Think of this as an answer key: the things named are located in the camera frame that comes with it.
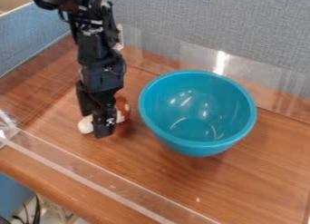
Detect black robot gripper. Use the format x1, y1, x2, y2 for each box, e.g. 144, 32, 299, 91
77, 54, 126, 139

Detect white brown toy mushroom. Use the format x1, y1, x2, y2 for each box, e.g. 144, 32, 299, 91
78, 93, 131, 134

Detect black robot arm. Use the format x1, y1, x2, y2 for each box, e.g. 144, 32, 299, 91
34, 0, 126, 138

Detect blue plastic bowl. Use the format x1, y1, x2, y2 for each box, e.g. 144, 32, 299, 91
138, 70, 257, 157

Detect blue partition with wooden shelf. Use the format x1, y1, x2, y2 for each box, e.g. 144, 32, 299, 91
0, 0, 70, 76

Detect clear acrylic front barrier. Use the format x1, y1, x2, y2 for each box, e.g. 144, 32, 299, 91
0, 109, 220, 224

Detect clear acrylic barrier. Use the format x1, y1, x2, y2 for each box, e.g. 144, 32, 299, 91
0, 109, 220, 224
123, 25, 310, 99

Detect clear acrylic back barrier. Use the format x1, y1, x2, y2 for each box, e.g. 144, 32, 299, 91
123, 25, 310, 99

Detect clear acrylic corner bracket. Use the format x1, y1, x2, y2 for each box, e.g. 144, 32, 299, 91
114, 24, 123, 51

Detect black cables under table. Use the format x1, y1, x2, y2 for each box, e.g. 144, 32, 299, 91
0, 194, 43, 224

